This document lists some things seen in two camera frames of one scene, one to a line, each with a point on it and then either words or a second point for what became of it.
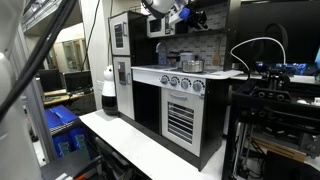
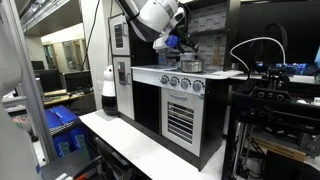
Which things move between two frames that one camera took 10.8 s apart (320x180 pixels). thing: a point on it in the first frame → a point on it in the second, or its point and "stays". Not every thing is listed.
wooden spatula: x=216 y=56 stays
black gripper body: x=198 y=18 → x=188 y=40
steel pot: x=192 y=66 stays
